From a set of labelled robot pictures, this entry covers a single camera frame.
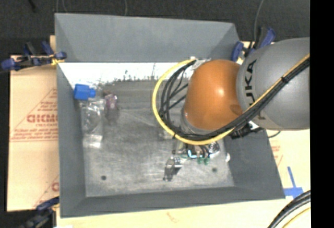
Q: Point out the clear plastic bottle blue cap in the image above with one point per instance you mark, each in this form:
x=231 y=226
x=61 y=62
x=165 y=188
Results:
x=91 y=117

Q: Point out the purple and dark small object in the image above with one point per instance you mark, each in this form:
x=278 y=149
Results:
x=110 y=106

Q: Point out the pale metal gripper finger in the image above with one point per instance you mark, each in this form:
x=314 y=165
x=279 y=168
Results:
x=169 y=174
x=174 y=162

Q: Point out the brown cardboard board red print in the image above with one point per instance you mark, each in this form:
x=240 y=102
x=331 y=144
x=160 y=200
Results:
x=31 y=107

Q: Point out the grey metal bin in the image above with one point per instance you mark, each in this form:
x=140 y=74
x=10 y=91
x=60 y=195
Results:
x=146 y=39

